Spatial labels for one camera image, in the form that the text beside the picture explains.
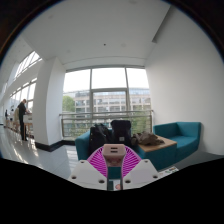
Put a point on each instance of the pink charger block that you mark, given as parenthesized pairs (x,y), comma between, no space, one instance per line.
(114,154)

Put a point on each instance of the person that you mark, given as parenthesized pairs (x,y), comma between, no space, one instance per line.
(22,116)

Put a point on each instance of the wooden-topped teal side table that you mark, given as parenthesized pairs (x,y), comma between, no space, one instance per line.
(156,148)

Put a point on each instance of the metal balcony railing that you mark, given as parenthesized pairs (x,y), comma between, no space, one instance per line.
(80,115)

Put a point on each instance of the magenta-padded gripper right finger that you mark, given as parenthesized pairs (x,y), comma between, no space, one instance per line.
(141,173)

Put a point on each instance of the teal armchair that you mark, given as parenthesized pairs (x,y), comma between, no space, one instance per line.
(183,140)

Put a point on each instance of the bulky black backpack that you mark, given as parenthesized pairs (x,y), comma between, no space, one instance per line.
(98,136)

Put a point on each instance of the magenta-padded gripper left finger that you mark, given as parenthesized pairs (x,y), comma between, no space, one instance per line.
(87,174)

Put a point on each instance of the boxy black backpack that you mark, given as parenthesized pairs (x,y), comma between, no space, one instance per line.
(121,131)

